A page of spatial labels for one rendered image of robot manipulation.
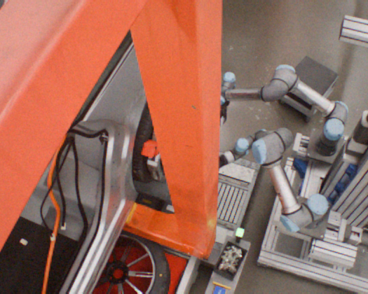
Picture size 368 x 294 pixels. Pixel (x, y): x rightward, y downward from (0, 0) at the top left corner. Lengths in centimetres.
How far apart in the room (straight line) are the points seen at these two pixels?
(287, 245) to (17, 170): 264
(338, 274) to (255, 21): 273
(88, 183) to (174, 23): 160
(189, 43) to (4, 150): 52
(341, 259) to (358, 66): 232
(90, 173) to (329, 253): 146
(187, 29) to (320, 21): 382
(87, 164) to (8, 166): 192
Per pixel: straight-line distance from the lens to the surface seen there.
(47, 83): 43
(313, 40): 435
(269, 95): 233
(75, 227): 247
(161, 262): 259
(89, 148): 224
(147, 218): 250
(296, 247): 296
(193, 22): 79
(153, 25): 84
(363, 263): 307
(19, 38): 45
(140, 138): 224
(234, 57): 406
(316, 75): 357
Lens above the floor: 301
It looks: 61 degrees down
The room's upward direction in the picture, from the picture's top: 9 degrees counter-clockwise
